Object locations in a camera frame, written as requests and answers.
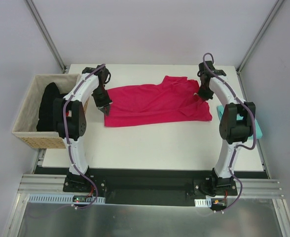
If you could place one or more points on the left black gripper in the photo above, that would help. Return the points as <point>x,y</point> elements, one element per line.
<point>102,104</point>

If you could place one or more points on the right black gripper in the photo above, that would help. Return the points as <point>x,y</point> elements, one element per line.
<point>203,93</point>

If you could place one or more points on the pink t shirt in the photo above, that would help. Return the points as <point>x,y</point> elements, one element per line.
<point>175,99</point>

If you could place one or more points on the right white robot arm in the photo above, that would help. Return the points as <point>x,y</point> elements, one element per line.
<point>237,124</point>

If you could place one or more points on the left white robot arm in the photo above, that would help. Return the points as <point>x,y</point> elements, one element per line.
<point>69,116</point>

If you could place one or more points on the folded teal t shirt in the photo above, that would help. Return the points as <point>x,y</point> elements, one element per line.
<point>220,111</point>

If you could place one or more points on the black t shirt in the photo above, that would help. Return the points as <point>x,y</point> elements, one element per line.
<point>45,115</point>

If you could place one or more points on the wicker laundry basket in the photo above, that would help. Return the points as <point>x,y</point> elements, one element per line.
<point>25,124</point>

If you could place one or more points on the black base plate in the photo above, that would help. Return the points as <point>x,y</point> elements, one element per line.
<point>150,187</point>

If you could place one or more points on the left white cable duct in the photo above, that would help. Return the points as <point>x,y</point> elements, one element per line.
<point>65,199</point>

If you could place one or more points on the white cable duct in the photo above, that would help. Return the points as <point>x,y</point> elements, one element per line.
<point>65,199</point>
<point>203,202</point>

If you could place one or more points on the left rear aluminium post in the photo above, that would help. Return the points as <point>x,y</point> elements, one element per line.
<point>45,34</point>

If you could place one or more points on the aluminium post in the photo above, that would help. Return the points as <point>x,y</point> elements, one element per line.
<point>45,34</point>
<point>261,33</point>

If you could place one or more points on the aluminium rail frame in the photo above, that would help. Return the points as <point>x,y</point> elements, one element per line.
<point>261,209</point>

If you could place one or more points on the right white cable duct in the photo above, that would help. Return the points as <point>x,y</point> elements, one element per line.
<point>203,202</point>

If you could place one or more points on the right rear aluminium post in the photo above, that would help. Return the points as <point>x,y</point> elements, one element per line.
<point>261,33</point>

